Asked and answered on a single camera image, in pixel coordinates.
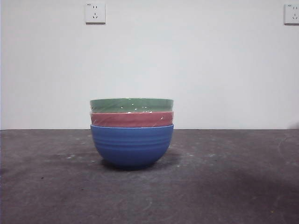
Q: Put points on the green ribbed bowl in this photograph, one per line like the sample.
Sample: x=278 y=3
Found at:
x=130 y=105

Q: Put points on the red ribbed bowl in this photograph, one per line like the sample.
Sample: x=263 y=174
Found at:
x=130 y=119

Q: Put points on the blue ribbed bowl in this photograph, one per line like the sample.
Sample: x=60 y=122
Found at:
x=132 y=149

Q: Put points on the white wall socket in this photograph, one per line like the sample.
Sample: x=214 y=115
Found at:
x=95 y=13
x=292 y=14

